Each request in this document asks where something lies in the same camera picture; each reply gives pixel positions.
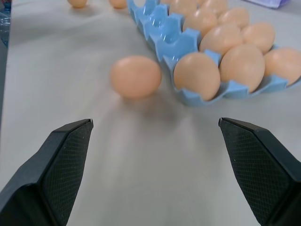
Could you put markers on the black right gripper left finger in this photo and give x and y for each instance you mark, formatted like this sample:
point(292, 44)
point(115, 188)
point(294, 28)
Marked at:
point(58, 169)

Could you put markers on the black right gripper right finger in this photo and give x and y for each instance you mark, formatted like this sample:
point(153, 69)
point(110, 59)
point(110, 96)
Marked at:
point(256, 169)

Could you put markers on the blue plastic egg tray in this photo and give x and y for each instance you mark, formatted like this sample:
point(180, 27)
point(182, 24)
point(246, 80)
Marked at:
point(169, 37)

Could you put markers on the beige egg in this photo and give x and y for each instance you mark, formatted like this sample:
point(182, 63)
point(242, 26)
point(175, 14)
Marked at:
point(197, 75)
point(243, 66)
point(136, 76)
point(118, 2)
point(183, 5)
point(284, 64)
point(77, 2)
point(214, 5)
point(259, 35)
point(201, 21)
point(222, 37)
point(235, 16)

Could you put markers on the clear blue plastic object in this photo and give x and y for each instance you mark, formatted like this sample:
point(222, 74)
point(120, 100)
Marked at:
point(4, 21)

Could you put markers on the purple white package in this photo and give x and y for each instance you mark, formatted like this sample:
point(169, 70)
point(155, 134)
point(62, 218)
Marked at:
point(277, 3)

